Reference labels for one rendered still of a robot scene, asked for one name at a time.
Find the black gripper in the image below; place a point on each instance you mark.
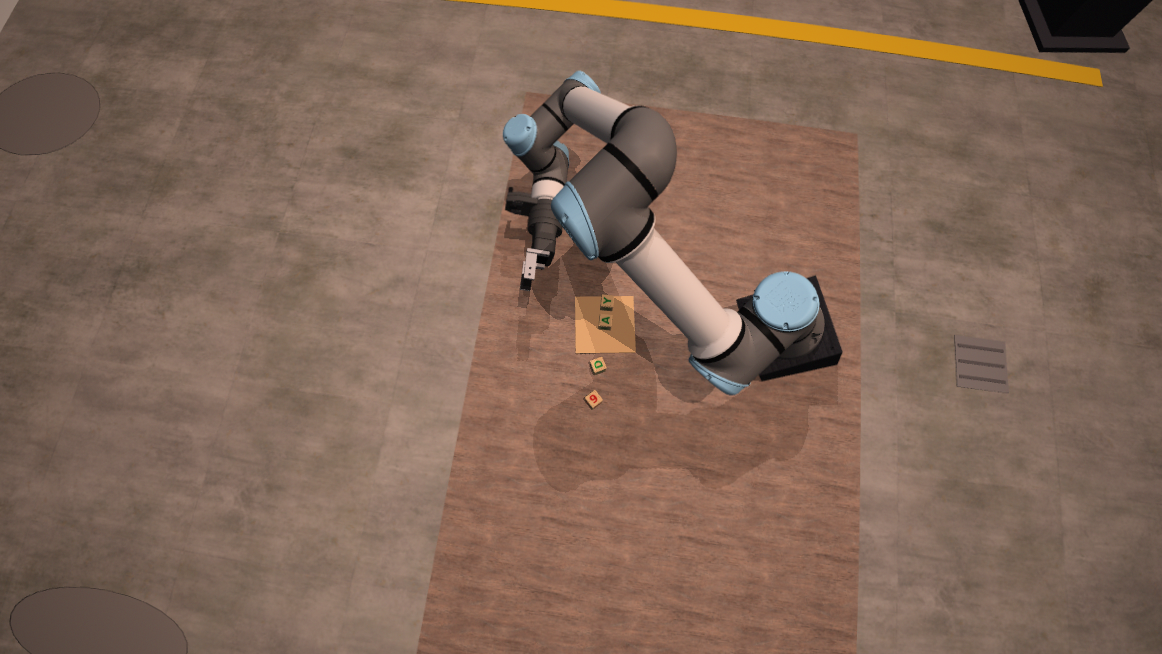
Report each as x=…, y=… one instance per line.
x=542, y=225

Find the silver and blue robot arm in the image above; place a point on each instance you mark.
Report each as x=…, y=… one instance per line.
x=604, y=209

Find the orange flat mat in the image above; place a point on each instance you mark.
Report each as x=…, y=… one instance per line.
x=590, y=339

